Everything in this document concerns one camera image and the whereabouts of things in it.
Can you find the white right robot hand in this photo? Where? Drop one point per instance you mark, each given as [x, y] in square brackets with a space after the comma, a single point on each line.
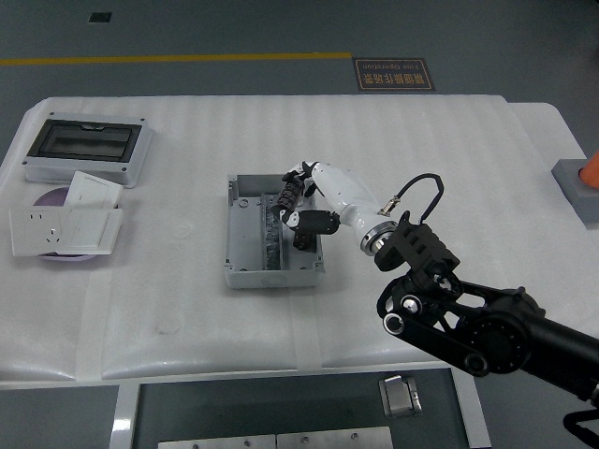
[341, 192]

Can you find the black cylindrical battery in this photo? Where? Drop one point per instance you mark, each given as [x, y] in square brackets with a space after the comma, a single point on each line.
[287, 196]

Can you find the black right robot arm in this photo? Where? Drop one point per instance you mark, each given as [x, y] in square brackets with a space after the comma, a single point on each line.
[496, 337]

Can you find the grey open junction box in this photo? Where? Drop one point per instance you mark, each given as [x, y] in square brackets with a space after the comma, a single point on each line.
[245, 234]

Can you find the grey distribution box dark cover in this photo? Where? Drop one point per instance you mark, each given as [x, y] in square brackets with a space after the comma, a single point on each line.
[84, 142]

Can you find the black floor sign orange text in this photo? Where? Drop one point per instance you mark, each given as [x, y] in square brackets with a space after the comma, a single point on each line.
[394, 75]

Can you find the white foam mat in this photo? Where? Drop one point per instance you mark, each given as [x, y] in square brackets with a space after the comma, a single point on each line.
[187, 304]

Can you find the silver metal latch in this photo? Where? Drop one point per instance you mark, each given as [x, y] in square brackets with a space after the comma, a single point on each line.
[400, 396]

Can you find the grey square base block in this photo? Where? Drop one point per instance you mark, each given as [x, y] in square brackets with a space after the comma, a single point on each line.
[573, 192]

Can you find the orange cone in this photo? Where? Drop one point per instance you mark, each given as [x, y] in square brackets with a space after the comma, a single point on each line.
[592, 170]

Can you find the grey metal plate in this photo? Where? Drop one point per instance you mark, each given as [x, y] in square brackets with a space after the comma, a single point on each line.
[215, 443]

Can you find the purple round plate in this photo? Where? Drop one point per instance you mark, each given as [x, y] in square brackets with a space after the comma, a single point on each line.
[51, 198]

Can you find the dark floor vent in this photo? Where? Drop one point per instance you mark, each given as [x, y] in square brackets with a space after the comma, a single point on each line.
[99, 18]

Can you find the metal mounting rail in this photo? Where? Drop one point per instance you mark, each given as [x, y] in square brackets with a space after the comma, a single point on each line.
[272, 248]

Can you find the white wall switch panel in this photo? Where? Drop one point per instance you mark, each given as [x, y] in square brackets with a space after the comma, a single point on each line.
[91, 231]
[93, 189]

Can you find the white wall socket panel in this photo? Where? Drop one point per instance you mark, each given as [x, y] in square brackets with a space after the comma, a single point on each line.
[37, 231]

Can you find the white table frame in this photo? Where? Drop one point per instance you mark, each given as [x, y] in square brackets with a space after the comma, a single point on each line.
[124, 411]

